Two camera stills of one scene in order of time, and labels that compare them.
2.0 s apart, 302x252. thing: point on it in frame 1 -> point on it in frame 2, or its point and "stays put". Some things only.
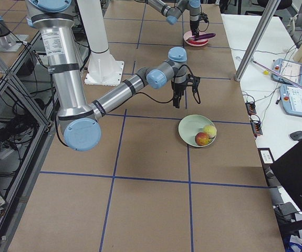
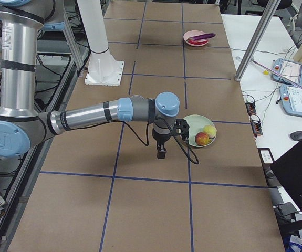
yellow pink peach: x=211 y=130 stays put
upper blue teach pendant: x=292 y=70 stays put
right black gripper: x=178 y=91 -> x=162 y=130
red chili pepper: x=196 y=42 stays put
